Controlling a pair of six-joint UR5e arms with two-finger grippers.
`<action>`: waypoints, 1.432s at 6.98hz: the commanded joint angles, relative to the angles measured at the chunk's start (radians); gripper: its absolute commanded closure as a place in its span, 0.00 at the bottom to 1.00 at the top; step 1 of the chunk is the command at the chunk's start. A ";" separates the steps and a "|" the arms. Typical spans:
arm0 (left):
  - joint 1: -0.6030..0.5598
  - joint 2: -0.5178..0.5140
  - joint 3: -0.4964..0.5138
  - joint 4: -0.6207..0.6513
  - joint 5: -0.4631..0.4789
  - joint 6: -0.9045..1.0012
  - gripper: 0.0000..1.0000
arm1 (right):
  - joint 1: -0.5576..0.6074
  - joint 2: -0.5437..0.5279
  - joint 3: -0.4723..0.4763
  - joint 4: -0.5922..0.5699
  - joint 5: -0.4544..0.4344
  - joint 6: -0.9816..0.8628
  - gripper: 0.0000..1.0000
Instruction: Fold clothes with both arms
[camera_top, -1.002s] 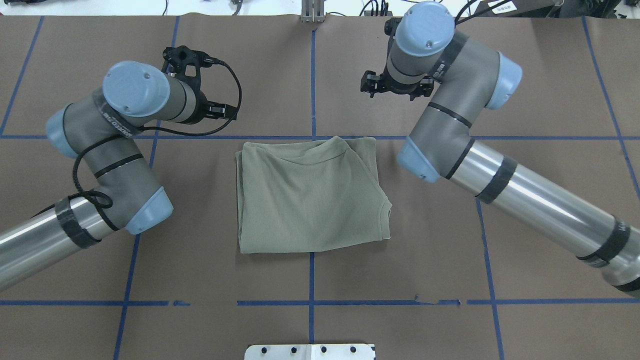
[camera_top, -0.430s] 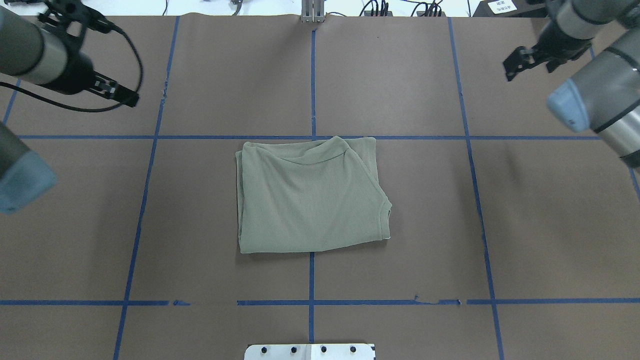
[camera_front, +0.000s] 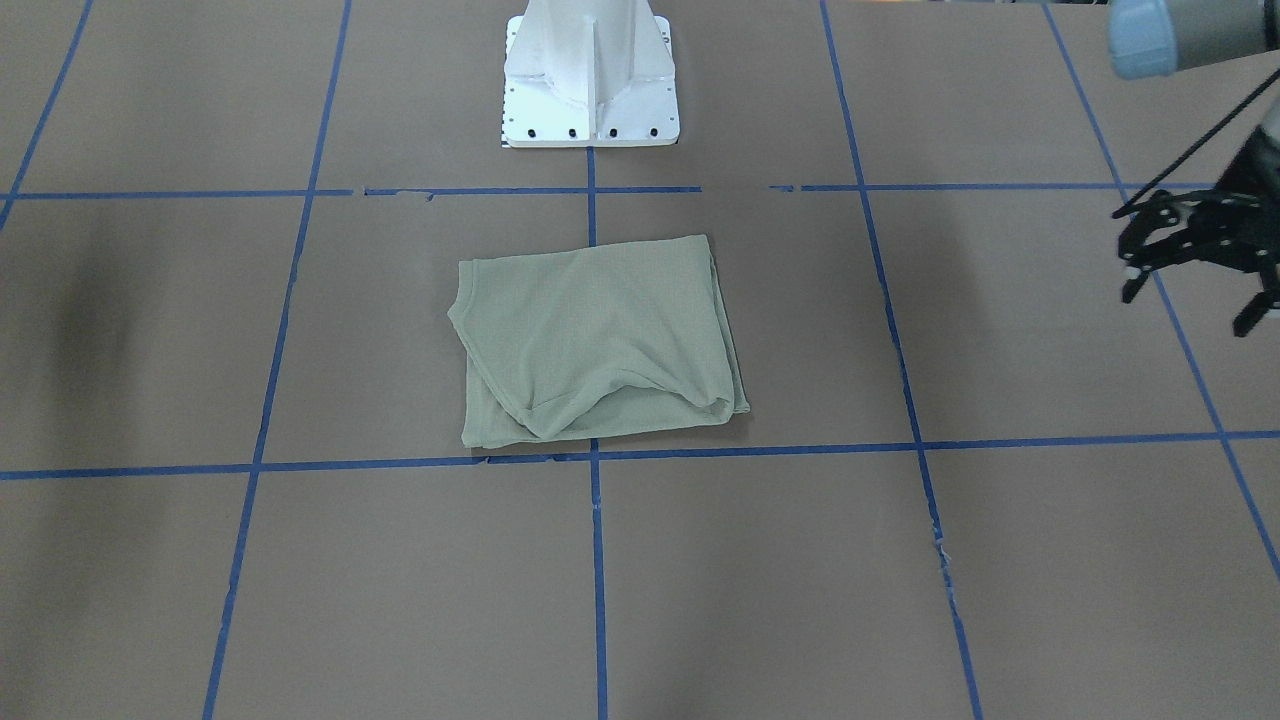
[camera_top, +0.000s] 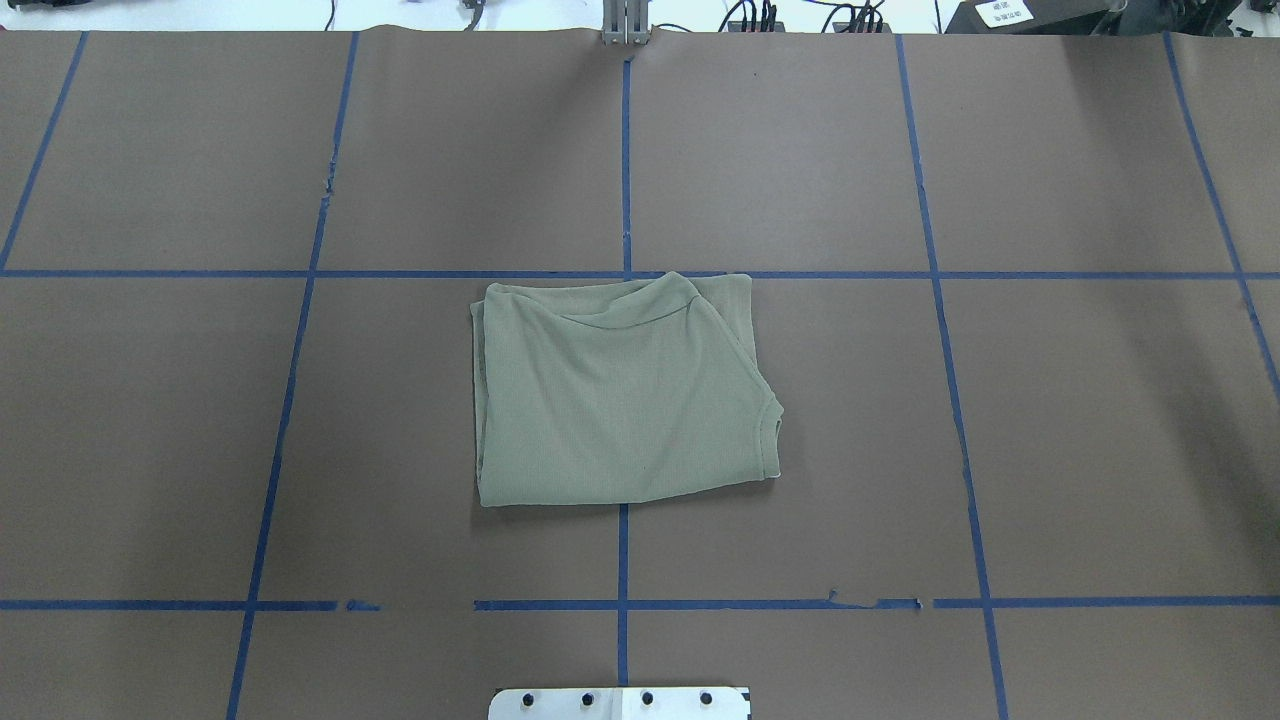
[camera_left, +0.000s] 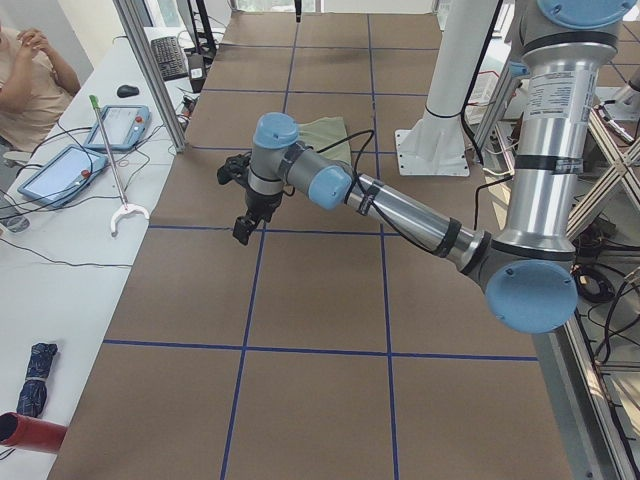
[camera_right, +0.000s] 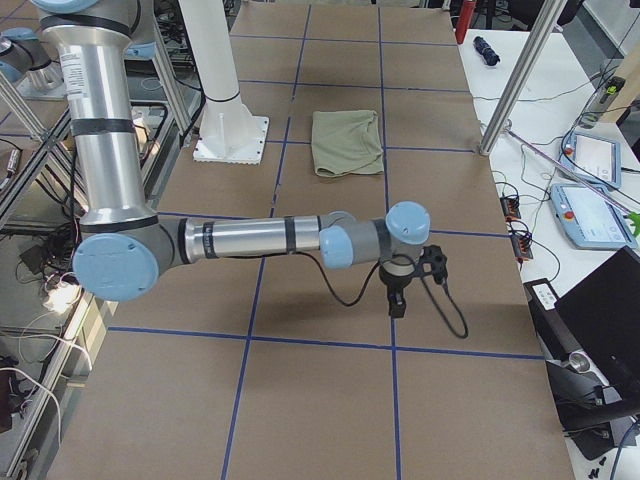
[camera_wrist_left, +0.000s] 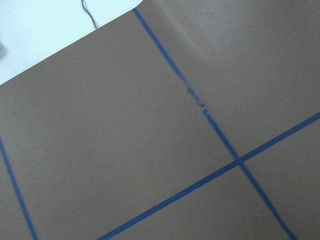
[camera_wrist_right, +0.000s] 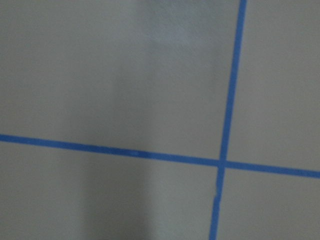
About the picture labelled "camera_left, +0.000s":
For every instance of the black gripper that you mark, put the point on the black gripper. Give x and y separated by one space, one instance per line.
260 203

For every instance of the grabber stick with green handle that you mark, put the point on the grabber stick with green handle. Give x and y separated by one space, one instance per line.
126 209

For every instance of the red cylinder bottle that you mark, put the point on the red cylinder bottle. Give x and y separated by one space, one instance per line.
30 433

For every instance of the black computer mouse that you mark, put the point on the black computer mouse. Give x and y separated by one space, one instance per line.
126 91

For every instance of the black keyboard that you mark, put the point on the black keyboard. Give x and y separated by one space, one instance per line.
169 58

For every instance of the blue teach pendant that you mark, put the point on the blue teach pendant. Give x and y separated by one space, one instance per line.
63 177
125 125

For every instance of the olive green long-sleeve shirt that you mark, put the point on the olive green long-sleeve shirt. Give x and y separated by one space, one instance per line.
326 131

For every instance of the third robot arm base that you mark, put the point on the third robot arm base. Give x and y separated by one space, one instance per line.
615 105

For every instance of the seated person in beige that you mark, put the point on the seated person in beige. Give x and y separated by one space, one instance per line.
37 86

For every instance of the far blue teach pendant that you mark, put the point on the far blue teach pendant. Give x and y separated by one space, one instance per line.
125 125

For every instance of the aluminium frame post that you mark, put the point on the aluminium frame post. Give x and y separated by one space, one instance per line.
134 30

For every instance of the folded dark blue umbrella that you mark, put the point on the folded dark blue umbrella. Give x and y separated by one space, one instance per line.
33 395

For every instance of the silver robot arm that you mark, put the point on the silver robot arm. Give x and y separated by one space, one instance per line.
298 10
524 269

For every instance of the near blue teach pendant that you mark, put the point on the near blue teach pendant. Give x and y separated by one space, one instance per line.
63 177

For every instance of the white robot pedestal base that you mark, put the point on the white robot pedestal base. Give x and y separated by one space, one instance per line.
435 145

